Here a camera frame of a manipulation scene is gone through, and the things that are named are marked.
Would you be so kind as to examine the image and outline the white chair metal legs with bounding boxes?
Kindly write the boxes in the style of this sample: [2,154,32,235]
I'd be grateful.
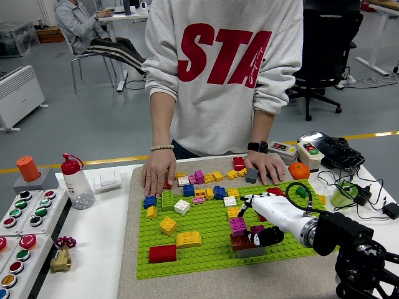
[59,27,116,94]

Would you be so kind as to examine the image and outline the person's left hand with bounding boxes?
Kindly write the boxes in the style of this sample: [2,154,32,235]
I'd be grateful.
[244,151,287,186]

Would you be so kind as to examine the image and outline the green plastic cup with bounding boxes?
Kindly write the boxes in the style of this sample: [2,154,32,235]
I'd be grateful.
[330,182,359,208]

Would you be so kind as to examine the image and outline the green studded baseplate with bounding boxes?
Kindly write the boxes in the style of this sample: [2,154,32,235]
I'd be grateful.
[136,179,340,280]

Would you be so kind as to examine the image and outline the clear storage crate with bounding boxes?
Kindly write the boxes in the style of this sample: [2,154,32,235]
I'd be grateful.
[0,21,41,59]

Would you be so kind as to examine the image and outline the large red toy brick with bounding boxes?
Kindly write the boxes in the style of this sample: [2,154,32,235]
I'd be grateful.
[148,244,178,264]

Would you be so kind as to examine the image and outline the curved yellow toy brick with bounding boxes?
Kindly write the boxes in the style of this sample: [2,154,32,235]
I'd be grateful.
[175,231,203,249]

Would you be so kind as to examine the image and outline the white red-green button box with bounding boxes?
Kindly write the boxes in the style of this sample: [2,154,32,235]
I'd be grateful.
[296,140,325,173]

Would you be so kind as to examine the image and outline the brown toy brick slab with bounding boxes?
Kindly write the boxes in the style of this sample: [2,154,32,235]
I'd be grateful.
[229,234,259,252]

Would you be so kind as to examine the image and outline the small black box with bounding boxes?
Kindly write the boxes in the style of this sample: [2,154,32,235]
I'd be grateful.
[382,202,399,221]

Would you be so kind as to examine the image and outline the white desk with cables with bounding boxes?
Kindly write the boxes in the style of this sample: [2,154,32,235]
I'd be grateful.
[98,7,150,94]

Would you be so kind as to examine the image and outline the tall lime toy brick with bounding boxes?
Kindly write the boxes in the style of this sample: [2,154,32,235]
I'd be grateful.
[161,190,175,212]

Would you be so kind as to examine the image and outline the white panel heater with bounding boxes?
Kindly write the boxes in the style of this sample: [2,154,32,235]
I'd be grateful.
[0,65,49,132]

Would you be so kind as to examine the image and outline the black office chair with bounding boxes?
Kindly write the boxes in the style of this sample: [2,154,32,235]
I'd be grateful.
[288,6,364,122]

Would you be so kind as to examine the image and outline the white wall switch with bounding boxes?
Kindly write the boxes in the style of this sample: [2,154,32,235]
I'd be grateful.
[94,169,123,194]

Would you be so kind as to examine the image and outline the brass valve red handle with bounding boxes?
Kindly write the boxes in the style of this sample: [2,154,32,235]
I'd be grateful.
[49,235,77,274]

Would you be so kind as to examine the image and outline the grey-brown mat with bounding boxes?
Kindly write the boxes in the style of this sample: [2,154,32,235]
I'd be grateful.
[117,155,347,299]

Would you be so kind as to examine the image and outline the black smartwatch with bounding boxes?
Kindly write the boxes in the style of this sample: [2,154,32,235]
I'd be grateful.
[247,141,269,154]

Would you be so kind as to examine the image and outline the orange fruit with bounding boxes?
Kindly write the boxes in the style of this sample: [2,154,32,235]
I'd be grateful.
[287,161,311,181]

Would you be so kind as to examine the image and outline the white emergency-stop button box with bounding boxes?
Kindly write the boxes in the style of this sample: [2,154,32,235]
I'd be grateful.
[0,233,54,299]
[0,235,19,268]

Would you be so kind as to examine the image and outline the seated person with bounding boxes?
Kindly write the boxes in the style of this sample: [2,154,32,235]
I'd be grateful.
[54,0,147,75]

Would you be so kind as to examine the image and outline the black handheld controller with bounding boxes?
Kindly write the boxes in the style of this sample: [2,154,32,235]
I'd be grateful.
[297,130,366,173]

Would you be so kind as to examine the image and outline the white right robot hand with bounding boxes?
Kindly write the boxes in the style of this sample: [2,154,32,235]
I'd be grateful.
[238,192,318,247]

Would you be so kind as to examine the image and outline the person's right hand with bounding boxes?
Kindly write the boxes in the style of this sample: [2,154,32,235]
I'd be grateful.
[141,148,178,199]

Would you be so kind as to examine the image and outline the bead bracelet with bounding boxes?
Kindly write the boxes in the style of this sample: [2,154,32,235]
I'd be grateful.
[148,144,175,153]

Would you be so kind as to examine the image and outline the black plug adapter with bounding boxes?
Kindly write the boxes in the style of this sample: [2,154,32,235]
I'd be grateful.
[355,185,373,206]

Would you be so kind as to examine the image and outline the grey long toy brick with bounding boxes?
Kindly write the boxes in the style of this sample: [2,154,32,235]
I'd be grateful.
[237,245,267,259]

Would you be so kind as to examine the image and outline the white desk wooden top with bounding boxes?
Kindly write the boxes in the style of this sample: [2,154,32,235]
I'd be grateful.
[355,2,399,77]

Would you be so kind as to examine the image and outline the thin black cord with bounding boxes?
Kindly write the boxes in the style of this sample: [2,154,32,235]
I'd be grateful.
[317,169,389,221]

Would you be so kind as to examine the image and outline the orange cylinder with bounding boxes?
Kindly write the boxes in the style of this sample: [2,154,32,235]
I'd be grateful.
[16,156,42,183]

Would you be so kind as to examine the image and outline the grey two-button switch box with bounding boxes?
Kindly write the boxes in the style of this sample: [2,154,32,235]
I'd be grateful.
[267,140,299,166]

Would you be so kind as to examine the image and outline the clear bottle red cap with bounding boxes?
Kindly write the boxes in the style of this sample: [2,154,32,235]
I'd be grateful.
[60,153,96,211]

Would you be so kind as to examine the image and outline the white four-button control box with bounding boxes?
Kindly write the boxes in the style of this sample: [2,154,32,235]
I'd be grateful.
[0,189,43,236]
[19,188,70,236]

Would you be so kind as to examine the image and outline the wooden crate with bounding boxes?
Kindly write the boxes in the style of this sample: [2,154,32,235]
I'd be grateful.
[36,26,65,44]

